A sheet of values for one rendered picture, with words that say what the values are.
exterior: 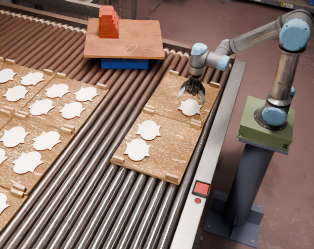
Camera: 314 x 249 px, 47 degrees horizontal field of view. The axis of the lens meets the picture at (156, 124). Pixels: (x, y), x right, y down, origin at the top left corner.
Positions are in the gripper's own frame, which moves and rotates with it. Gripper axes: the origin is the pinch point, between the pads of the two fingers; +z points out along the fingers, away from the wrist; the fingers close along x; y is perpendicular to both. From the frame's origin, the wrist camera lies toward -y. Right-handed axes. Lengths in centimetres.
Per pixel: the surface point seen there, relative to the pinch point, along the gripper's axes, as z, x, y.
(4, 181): 6, -67, 78
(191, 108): 4.9, 1.0, 1.5
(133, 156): 5, -18, 47
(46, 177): 8, -52, 69
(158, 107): 6.0, -16.7, 5.2
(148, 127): 4.9, -17.6, 24.4
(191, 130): 5.9, 4.6, 17.6
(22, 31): 9, -133, -48
